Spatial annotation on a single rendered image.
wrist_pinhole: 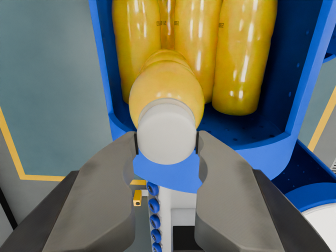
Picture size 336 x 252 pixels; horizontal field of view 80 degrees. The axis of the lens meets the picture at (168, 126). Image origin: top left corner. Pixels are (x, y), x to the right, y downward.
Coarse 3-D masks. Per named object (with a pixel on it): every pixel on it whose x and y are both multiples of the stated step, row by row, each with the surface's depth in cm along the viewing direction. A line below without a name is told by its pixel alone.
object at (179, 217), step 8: (176, 208) 68; (184, 208) 68; (192, 208) 68; (176, 216) 66; (184, 216) 65; (192, 216) 65; (176, 224) 63; (184, 224) 63; (192, 224) 63; (176, 232) 59; (184, 232) 59; (192, 232) 59; (176, 240) 57; (184, 240) 57; (192, 240) 57; (176, 248) 55; (184, 248) 55; (192, 248) 55; (200, 248) 55
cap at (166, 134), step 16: (160, 112) 12; (176, 112) 12; (144, 128) 12; (160, 128) 12; (176, 128) 12; (192, 128) 12; (144, 144) 13; (160, 144) 13; (176, 144) 13; (192, 144) 13; (160, 160) 13; (176, 160) 13
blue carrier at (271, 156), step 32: (96, 0) 24; (288, 0) 29; (320, 0) 24; (96, 32) 23; (288, 32) 30; (320, 32) 17; (288, 64) 31; (320, 64) 20; (288, 96) 31; (128, 128) 24; (224, 128) 34; (256, 128) 34; (288, 128) 22; (192, 160) 21; (256, 160) 21; (288, 160) 26; (192, 192) 23
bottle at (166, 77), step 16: (144, 64) 22; (160, 64) 17; (176, 64) 18; (144, 80) 16; (160, 80) 15; (176, 80) 15; (192, 80) 16; (144, 96) 15; (160, 96) 14; (176, 96) 14; (192, 96) 15; (144, 112) 14; (192, 112) 14
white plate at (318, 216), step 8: (312, 208) 53; (320, 208) 53; (328, 208) 52; (312, 216) 54; (320, 216) 54; (328, 216) 54; (312, 224) 55; (320, 224) 55; (328, 224) 55; (320, 232) 57; (328, 232) 57; (328, 240) 58
